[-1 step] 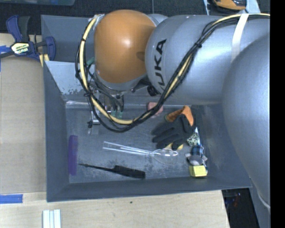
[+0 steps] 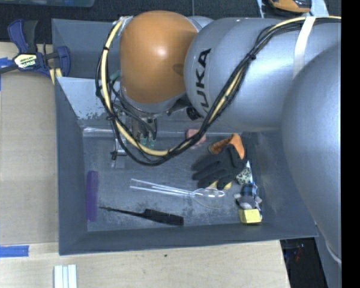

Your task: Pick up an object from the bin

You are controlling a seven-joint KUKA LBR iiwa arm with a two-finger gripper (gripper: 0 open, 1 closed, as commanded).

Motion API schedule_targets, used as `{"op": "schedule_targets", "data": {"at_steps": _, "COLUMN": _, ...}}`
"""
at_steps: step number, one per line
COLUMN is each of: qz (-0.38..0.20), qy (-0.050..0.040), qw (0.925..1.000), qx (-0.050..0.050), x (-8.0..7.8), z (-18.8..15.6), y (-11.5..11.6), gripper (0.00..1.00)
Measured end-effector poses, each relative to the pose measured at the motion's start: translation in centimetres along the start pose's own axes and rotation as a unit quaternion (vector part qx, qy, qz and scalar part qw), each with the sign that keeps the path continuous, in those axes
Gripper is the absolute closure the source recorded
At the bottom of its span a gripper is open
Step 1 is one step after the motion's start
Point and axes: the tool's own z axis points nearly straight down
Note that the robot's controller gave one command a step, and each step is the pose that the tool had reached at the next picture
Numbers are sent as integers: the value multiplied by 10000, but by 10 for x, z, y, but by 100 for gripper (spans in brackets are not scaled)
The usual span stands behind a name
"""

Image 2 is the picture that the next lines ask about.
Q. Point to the yellow block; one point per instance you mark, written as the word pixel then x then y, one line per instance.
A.
pixel 250 216

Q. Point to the grey metal bin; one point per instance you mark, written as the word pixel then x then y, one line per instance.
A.
pixel 156 196

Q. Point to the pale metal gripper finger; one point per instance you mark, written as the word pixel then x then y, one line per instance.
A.
pixel 117 163
pixel 120 144

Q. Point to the leopard print small toy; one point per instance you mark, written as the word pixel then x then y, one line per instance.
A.
pixel 243 175

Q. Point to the clear plastic spoon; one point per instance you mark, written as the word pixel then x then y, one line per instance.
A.
pixel 174 190

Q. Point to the pale wood board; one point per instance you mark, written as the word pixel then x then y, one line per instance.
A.
pixel 27 160

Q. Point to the black cylinder on white bracket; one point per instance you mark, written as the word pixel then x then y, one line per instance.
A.
pixel 192 112

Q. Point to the purple comb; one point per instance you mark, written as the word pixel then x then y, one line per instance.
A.
pixel 92 195

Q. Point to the pink soft object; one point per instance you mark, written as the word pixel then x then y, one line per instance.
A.
pixel 191 133

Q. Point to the grey plaid toy figure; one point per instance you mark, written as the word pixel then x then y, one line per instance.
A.
pixel 248 197

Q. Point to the black tail comb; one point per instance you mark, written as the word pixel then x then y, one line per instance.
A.
pixel 163 217

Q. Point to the black and orange glove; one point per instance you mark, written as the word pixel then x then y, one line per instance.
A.
pixel 219 166

